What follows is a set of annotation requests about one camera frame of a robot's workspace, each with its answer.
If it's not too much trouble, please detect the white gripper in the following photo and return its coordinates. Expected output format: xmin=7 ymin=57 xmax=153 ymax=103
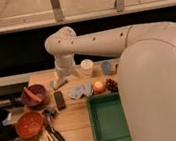
xmin=50 ymin=54 xmax=76 ymax=91

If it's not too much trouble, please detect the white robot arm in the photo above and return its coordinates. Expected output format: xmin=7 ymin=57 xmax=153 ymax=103
xmin=44 ymin=21 xmax=176 ymax=141

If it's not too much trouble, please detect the purple bowl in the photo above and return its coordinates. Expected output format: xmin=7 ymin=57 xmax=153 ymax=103
xmin=21 ymin=84 xmax=47 ymax=107

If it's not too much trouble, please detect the red bowl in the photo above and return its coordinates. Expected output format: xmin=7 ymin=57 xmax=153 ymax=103
xmin=15 ymin=111 xmax=44 ymax=139

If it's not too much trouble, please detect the red spoon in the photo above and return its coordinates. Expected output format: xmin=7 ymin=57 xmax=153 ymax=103
xmin=24 ymin=87 xmax=42 ymax=103

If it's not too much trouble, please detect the white paper cup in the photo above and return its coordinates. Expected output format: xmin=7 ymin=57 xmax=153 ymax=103
xmin=80 ymin=59 xmax=94 ymax=76

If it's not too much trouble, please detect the orange fruit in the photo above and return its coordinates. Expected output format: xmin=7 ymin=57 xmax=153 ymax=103
xmin=92 ymin=80 xmax=105 ymax=94

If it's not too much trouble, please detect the brown pine cone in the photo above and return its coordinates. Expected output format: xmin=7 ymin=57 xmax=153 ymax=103
xmin=105 ymin=78 xmax=118 ymax=93

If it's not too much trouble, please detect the green tray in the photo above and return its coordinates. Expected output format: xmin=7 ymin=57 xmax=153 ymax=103
xmin=86 ymin=93 xmax=132 ymax=141

